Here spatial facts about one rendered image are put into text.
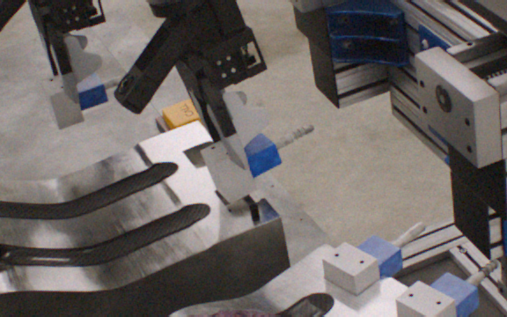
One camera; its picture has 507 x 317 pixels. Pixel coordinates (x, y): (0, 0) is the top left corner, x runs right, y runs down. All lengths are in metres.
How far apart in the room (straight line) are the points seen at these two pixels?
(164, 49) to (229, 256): 0.25
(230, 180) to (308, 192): 1.59
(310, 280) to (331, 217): 1.53
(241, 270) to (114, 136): 0.45
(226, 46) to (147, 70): 0.09
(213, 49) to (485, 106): 0.30
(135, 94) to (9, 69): 0.77
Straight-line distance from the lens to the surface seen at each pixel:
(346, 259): 1.19
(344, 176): 2.88
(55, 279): 1.22
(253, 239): 1.25
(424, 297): 1.13
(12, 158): 1.68
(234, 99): 1.22
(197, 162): 1.42
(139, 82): 1.19
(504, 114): 1.25
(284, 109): 3.20
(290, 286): 1.21
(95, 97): 1.49
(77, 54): 1.44
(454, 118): 1.27
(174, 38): 1.19
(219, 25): 1.21
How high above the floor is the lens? 1.62
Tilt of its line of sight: 33 degrees down
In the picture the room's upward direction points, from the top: 12 degrees counter-clockwise
